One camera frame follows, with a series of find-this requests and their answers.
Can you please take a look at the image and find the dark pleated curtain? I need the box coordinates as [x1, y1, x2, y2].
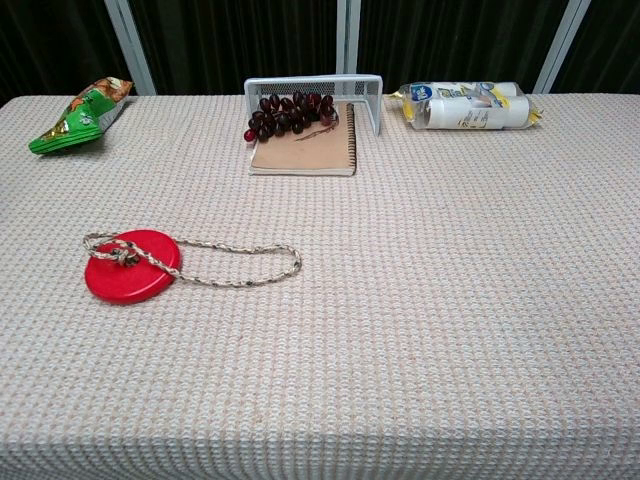
[0, 0, 640, 109]

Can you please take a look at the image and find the dark red grape bunch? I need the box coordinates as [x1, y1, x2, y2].
[243, 91, 337, 144]

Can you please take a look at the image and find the beige woven tablecloth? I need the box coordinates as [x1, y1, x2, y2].
[0, 92, 640, 480]

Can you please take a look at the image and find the brown spiral notebook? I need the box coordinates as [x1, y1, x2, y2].
[248, 101, 359, 177]

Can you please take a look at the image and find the white metal frame post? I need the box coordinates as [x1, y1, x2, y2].
[532, 0, 593, 95]
[336, 0, 361, 76]
[103, 0, 157, 96]

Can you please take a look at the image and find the red plastic disc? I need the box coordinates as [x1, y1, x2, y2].
[83, 229, 182, 307]

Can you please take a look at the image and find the beige braided rope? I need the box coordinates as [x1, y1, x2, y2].
[82, 231, 303, 290]

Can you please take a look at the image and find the white wire mesh shelf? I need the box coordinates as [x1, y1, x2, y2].
[243, 73, 384, 137]

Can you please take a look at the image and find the green snack bag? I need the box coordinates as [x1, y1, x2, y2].
[28, 76, 135, 156]

